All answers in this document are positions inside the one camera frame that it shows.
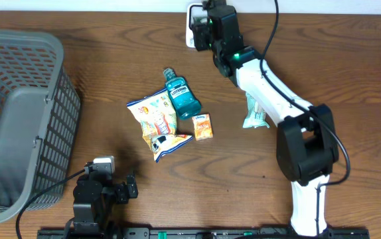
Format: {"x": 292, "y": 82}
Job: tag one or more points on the orange tissue pack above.
{"x": 202, "y": 127}

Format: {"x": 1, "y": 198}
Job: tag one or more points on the teal wet wipes pack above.
{"x": 256, "y": 116}

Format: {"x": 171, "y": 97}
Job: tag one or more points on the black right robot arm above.
{"x": 306, "y": 145}

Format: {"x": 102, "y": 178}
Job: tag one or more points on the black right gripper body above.
{"x": 204, "y": 38}

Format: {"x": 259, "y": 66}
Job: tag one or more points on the white barcode scanner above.
{"x": 190, "y": 30}

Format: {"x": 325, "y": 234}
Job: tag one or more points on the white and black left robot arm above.
{"x": 95, "y": 194}

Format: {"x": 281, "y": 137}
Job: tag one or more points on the teal mouthwash bottle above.
{"x": 181, "y": 96}

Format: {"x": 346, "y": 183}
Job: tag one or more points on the yellow chips bag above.
{"x": 158, "y": 121}

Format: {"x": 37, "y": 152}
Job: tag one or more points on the grey plastic shopping basket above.
{"x": 39, "y": 113}

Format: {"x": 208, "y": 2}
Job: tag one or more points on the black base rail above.
{"x": 264, "y": 232}

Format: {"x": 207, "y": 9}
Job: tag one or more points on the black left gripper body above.
{"x": 122, "y": 194}

